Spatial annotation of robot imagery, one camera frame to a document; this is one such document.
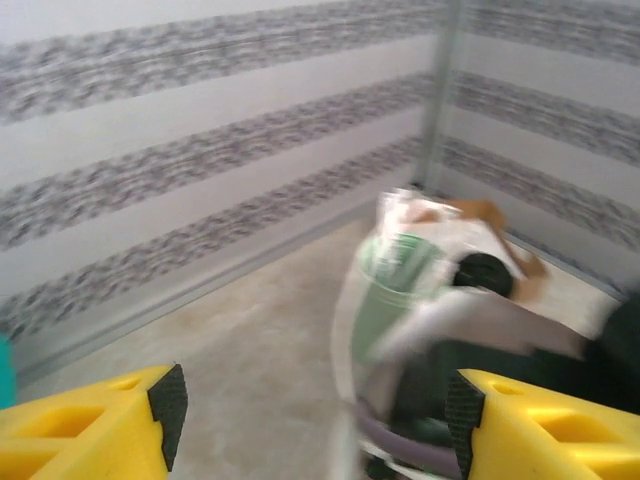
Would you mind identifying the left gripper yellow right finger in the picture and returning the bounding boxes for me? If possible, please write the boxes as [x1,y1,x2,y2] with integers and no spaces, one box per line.
[444,368,640,480]

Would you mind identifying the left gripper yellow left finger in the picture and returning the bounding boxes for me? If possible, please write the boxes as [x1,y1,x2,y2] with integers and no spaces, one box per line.
[0,363,189,480]

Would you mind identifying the white paper napkins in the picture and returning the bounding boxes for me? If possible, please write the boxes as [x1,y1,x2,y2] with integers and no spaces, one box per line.
[439,218,531,281]

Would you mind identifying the teal plastic basket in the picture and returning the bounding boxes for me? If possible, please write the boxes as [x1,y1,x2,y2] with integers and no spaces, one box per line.
[0,332,17,412]

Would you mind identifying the mint green plastic cup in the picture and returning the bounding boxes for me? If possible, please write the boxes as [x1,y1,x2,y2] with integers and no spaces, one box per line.
[352,232,451,374]

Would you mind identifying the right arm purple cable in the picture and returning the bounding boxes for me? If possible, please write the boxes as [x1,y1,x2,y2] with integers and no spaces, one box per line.
[357,399,459,476]

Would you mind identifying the aluminium back rail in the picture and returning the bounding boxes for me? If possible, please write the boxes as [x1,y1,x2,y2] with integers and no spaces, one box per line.
[14,192,421,386]

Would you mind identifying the aluminium frame post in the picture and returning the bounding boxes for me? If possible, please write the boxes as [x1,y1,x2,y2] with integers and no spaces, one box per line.
[414,0,469,194]

